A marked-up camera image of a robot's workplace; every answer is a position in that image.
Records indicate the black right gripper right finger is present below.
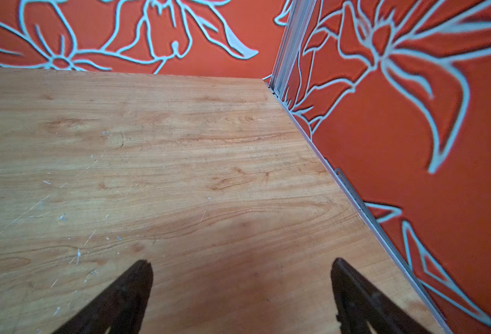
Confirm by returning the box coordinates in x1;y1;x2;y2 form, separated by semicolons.
330;257;429;334

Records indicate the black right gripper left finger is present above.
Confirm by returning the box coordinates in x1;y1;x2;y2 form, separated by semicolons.
55;260;153;333

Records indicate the aluminium frame rail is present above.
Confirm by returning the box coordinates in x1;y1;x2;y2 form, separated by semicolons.
268;1;451;333

